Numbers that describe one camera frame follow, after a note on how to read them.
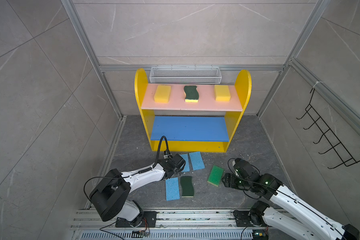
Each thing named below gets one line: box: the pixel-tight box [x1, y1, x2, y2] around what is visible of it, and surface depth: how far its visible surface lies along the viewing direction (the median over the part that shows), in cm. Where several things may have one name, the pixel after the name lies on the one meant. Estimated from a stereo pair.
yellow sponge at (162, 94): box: [154, 85, 172, 104], surface depth 72 cm
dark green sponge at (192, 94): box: [183, 85, 199, 103], surface depth 73 cm
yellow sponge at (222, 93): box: [214, 84, 231, 102], surface depth 73 cm
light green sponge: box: [207, 165, 224, 187], surface depth 89 cm
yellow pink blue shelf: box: [134, 68, 252, 153], surface depth 76 cm
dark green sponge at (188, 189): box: [180, 176, 195, 198], surface depth 86 cm
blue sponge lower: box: [165, 177, 180, 201], surface depth 83 cm
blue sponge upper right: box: [189, 151, 206, 171], surface depth 95 cm
